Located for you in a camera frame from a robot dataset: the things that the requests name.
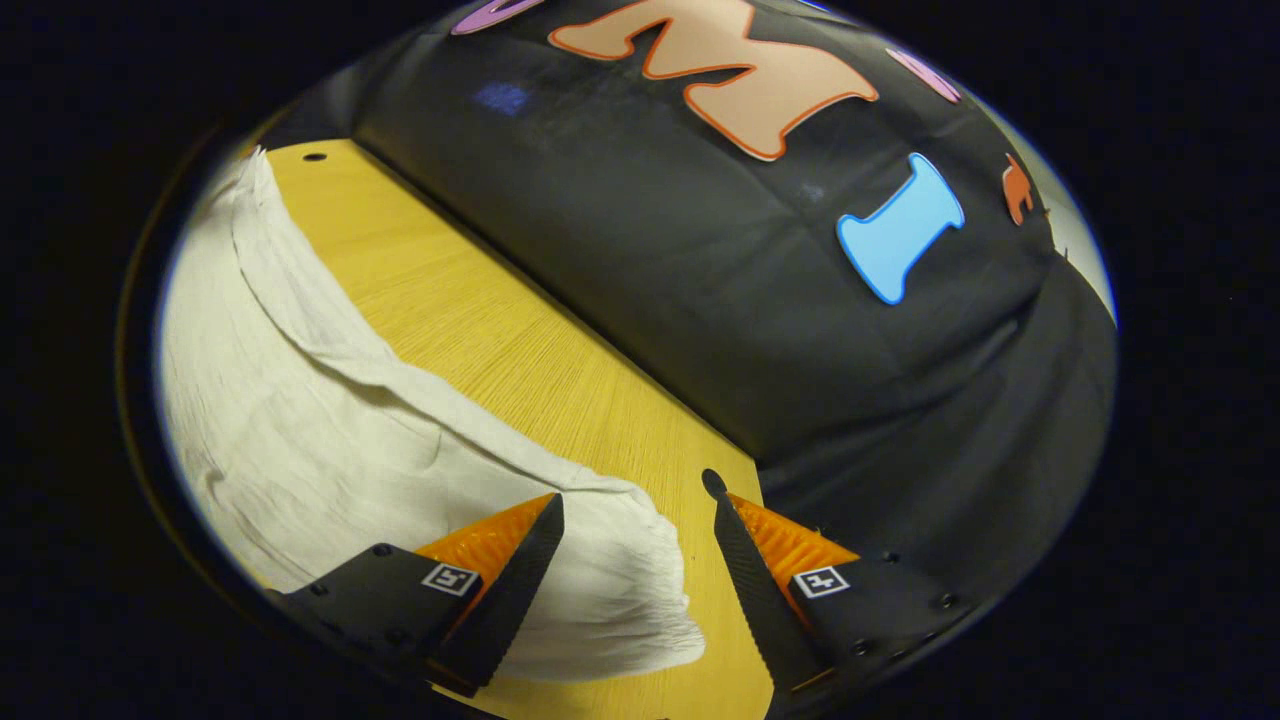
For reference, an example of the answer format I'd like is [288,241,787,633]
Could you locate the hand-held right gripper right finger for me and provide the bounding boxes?
[712,490,978,717]

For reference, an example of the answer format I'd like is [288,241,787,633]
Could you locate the cream white jeans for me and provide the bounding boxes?
[157,147,708,685]

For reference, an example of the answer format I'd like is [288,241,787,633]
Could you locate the black backdrop cloth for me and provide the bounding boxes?
[255,0,1119,641]

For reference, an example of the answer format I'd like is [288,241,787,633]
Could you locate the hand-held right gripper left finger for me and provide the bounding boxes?
[265,492,567,699]

